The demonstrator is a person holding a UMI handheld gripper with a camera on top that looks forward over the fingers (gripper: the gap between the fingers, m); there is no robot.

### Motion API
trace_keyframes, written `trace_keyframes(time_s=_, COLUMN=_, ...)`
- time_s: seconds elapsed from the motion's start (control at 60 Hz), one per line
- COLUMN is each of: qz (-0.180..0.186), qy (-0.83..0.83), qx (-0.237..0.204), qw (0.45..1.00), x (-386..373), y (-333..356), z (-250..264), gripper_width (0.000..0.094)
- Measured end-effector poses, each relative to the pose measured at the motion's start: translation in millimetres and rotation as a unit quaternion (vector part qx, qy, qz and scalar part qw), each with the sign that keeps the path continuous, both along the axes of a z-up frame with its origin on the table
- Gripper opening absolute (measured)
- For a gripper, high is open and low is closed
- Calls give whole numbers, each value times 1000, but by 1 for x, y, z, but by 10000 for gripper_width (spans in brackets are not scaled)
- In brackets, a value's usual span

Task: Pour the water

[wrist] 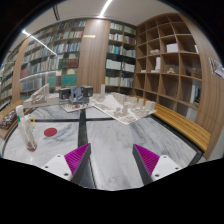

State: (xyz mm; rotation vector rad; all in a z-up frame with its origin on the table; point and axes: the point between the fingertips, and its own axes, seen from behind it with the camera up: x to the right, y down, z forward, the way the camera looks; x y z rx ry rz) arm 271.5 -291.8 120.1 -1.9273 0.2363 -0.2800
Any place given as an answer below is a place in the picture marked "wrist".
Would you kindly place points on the bookshelf centre with books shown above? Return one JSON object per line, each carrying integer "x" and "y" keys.
{"x": 120, "y": 58}

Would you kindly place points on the clear plastic water bottle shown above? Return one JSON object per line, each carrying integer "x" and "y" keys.
{"x": 25, "y": 126}

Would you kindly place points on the brown model on bench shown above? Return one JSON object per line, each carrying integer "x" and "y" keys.
{"x": 8, "y": 120}

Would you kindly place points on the white city architectural model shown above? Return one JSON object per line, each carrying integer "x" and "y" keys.
{"x": 123, "y": 108}

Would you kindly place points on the white box on shelf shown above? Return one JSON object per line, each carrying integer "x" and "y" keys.
{"x": 172, "y": 47}

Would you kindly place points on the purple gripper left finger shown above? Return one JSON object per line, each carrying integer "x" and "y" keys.
{"x": 74, "y": 166}

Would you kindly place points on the red round coaster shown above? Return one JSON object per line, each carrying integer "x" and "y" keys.
{"x": 50, "y": 132}

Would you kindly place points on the wooden bench right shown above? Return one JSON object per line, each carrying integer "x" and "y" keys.
{"x": 186, "y": 127}

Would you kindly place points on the glass-front bookshelf left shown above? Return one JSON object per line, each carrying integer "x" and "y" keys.
{"x": 49, "y": 56}

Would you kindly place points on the dark grey building model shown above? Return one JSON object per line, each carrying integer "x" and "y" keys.
{"x": 74, "y": 98}

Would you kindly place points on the wooden cubby shelf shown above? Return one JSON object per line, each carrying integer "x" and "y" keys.
{"x": 174, "y": 79}

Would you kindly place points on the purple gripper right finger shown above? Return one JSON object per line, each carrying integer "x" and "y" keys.
{"x": 151, "y": 166}

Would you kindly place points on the wall poster right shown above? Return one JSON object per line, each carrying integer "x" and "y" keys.
{"x": 217, "y": 68}

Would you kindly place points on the white angular building model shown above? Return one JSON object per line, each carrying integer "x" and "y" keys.
{"x": 42, "y": 97}

